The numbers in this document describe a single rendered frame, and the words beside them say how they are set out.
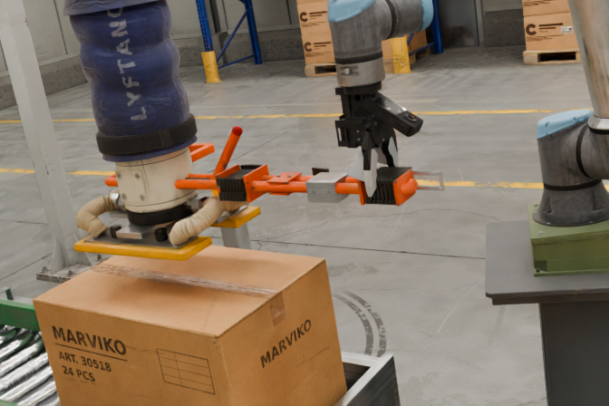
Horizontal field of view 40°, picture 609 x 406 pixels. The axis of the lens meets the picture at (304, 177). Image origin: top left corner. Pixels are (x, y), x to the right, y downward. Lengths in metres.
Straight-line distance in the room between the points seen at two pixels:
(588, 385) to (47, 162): 3.35
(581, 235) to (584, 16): 0.55
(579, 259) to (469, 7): 8.39
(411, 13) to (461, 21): 8.96
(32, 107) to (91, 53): 3.03
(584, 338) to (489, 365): 1.01
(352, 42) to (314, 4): 8.45
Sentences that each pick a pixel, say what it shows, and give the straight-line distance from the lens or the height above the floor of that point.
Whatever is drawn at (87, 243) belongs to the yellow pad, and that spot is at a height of 1.08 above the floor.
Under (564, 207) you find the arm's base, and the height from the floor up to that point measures 0.90.
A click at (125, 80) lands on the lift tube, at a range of 1.83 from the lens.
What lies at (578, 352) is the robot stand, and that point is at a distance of 2.43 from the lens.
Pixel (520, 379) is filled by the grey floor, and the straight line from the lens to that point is 3.28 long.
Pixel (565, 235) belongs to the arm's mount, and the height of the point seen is 0.86.
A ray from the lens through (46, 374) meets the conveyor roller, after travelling 2.72.
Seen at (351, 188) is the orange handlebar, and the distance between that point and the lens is 1.63.
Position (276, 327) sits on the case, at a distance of 1.88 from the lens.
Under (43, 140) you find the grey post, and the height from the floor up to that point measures 0.81.
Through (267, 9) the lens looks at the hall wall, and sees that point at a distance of 11.96.
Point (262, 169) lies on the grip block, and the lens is 1.80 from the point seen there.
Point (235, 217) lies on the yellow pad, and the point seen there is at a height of 1.09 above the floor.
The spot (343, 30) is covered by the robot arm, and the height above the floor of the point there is 1.51.
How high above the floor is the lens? 1.70
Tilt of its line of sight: 16 degrees down
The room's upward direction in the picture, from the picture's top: 9 degrees counter-clockwise
